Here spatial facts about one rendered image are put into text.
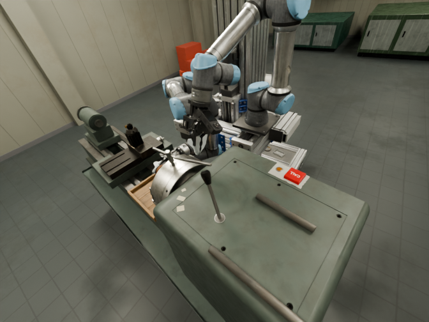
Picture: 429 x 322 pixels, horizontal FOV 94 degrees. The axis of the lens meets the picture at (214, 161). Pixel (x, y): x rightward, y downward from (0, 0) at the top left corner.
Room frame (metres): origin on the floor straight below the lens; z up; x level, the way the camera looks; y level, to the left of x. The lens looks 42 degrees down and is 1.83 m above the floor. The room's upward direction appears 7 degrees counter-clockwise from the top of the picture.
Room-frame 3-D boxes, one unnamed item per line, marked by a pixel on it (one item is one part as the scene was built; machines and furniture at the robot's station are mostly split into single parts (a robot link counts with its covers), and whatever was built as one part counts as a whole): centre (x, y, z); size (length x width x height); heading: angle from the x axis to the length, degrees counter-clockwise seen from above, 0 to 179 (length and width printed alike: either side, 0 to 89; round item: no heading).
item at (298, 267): (0.40, -0.11, 1.06); 0.59 x 0.48 x 0.39; 42
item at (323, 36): (7.29, -3.66, 0.37); 1.93 x 1.71 x 0.74; 49
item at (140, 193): (0.87, 0.34, 0.89); 0.36 x 0.30 x 0.04; 132
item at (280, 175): (0.51, -0.28, 1.23); 0.13 x 0.08 x 0.06; 42
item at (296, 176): (0.50, -0.29, 1.26); 0.06 x 0.06 x 0.02; 42
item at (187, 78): (1.41, 0.09, 1.33); 0.13 x 0.12 x 0.14; 104
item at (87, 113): (1.58, 0.98, 1.01); 0.30 x 0.20 x 0.29; 42
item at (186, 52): (5.83, -0.05, 0.36); 1.30 x 0.98 x 0.72; 139
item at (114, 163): (1.17, 0.59, 0.95); 0.43 x 0.18 x 0.04; 132
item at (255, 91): (1.08, -0.30, 1.33); 0.13 x 0.12 x 0.14; 35
